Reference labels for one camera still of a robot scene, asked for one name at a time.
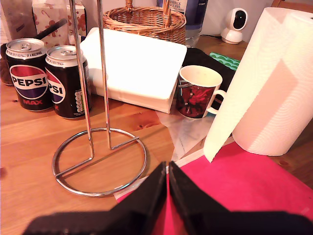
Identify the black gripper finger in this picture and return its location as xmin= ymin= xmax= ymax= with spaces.
xmin=169 ymin=161 xmax=230 ymax=235
xmin=111 ymin=161 xmax=168 ymax=235

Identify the metallic wire towel stand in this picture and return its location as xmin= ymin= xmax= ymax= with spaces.
xmin=51 ymin=0 xmax=147 ymax=198

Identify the gingerbread print box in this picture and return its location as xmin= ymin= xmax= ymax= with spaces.
xmin=31 ymin=0 xmax=88 ymax=47

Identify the small dark pan black handle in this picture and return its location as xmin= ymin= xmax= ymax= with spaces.
xmin=0 ymin=18 xmax=68 ymax=87

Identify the black Pepsi Max can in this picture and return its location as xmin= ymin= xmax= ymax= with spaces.
xmin=45 ymin=45 xmax=92 ymax=120
xmin=5 ymin=38 xmax=53 ymax=112

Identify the clear plastic bag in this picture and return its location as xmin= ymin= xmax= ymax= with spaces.
xmin=155 ymin=110 xmax=234 ymax=162

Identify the green wave pattern pouch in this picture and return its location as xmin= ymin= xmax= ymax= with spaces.
xmin=209 ymin=52 xmax=242 ymax=71

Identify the small white round camera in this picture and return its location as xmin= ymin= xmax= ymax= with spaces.
xmin=221 ymin=7 xmax=248 ymax=45

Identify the large clear water bottle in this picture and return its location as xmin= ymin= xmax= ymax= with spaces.
xmin=156 ymin=0 xmax=209 ymax=48

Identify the white paper towel roll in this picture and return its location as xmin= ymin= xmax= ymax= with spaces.
xmin=203 ymin=7 xmax=313 ymax=164

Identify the white mug red print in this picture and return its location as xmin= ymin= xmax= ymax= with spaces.
xmin=176 ymin=65 xmax=228 ymax=119

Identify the pink paper sheet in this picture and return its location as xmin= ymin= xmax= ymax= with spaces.
xmin=116 ymin=141 xmax=313 ymax=235

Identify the wicker basket with handle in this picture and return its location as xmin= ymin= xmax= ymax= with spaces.
xmin=102 ymin=0 xmax=187 ymax=45

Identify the black zip pouch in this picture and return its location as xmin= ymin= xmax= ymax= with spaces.
xmin=182 ymin=47 xmax=237 ymax=98

